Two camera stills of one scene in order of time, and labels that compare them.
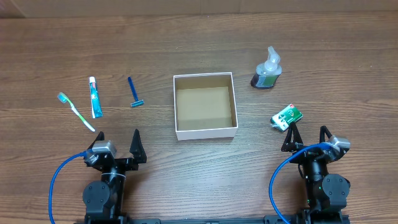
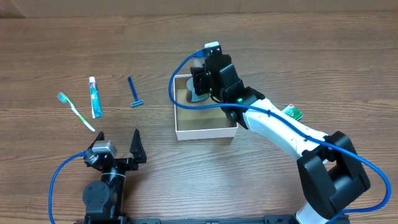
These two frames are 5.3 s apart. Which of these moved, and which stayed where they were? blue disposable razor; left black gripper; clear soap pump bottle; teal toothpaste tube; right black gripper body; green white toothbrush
Moved: clear soap pump bottle; right black gripper body
Stayed: green white toothbrush; left black gripper; teal toothpaste tube; blue disposable razor
